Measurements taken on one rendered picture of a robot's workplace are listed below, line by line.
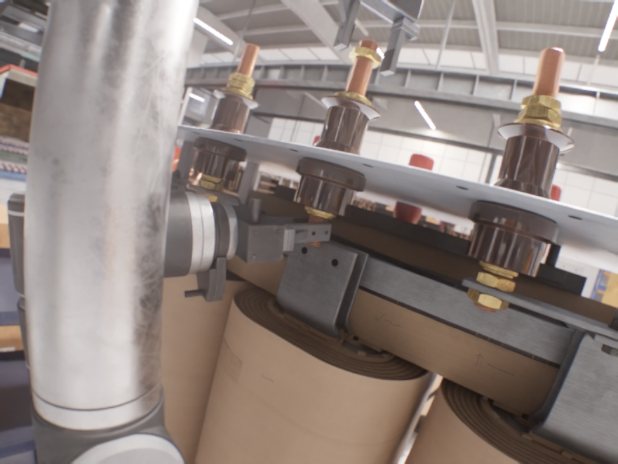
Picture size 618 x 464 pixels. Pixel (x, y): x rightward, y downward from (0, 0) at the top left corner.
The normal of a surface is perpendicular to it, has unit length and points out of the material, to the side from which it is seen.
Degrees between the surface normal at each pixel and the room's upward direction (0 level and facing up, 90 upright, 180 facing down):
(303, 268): 90
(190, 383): 90
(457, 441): 90
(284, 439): 90
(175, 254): 99
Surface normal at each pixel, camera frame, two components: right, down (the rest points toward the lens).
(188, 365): 0.32, 0.18
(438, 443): -0.95, -0.26
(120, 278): 0.73, 0.16
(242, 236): -0.82, 0.04
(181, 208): 0.46, -0.56
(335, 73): -0.54, -0.08
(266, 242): 0.56, 0.24
